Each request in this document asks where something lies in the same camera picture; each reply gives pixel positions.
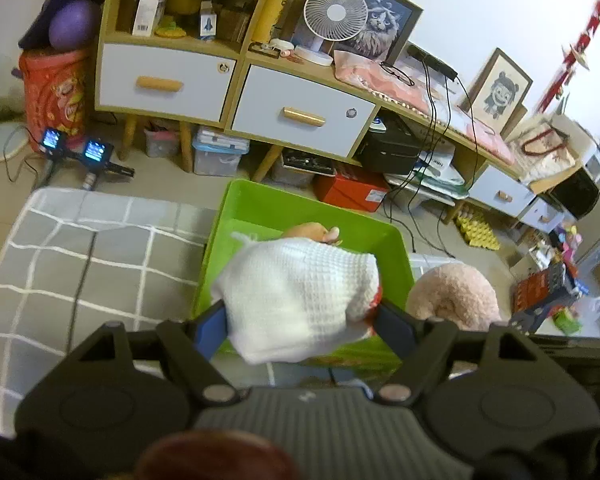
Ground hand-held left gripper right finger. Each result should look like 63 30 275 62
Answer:
367 299 537 406

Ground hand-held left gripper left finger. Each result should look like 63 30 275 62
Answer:
75 304 241 407

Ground pink fluffy plush toy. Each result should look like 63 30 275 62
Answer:
406 261 502 334

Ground white knit glove red cuff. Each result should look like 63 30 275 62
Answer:
211 233 382 366

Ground green plastic storage box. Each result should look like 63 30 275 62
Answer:
190 178 416 368

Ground peach plush toy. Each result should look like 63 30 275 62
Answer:
280 221 342 249

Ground pack of yellow bottles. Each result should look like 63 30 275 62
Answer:
454 209 502 251

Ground red shoe box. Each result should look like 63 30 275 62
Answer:
313 166 392 214

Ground orange and dark box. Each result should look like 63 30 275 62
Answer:
509 261 582 334

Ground stack of papers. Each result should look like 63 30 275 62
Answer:
384 149 472 202

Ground small white drawer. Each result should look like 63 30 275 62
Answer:
469 165 536 219
520 196 564 234

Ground grey checked blanket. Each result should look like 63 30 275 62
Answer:
0 187 406 441

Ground clear storage box blue lid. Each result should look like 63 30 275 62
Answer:
192 126 251 177

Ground clear storage box dark contents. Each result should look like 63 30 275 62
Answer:
269 148 332 190

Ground black printer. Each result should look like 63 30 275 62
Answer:
355 109 424 176

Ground small clear storage box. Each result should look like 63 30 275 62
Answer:
144 127 181 159

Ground black device blue screen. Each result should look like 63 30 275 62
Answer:
39 128 67 154
82 139 115 166

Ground black eyeglasses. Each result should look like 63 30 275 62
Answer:
379 61 415 86

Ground framed cartoon girl picture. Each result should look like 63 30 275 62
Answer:
461 48 534 137

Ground pink cloth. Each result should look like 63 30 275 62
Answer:
333 50 517 167

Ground long wooden cabinet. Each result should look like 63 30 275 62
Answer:
94 0 567 235

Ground black power strip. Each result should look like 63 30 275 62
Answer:
406 44 459 81

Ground red printed snack barrel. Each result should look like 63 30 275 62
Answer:
18 47 94 154

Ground framed cat picture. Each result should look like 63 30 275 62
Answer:
330 0 425 67

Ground small box rocket print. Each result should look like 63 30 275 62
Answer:
198 0 219 39

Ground white carton box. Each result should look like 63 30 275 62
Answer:
132 0 166 37

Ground white desk fan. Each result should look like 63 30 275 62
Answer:
294 0 370 67

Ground yellow plush toy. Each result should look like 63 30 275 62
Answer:
164 0 202 17

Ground purple ball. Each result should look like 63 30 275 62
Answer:
48 0 102 52

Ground black cables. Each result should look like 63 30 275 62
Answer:
384 74 482 258

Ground paper bag red handles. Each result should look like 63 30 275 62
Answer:
509 114 579 184

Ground large white drawer wooden handle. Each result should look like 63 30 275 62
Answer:
231 64 379 159
99 42 237 124

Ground red wall decoration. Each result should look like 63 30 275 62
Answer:
536 0 600 112

